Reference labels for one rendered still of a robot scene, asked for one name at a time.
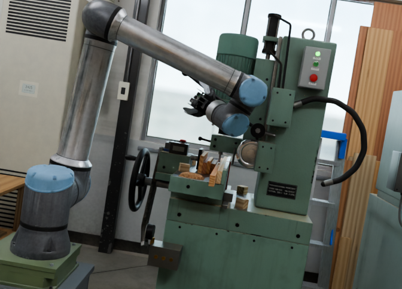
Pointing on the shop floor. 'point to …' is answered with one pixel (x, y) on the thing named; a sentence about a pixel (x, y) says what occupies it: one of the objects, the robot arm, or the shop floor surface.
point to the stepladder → (339, 158)
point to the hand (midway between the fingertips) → (195, 96)
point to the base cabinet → (231, 260)
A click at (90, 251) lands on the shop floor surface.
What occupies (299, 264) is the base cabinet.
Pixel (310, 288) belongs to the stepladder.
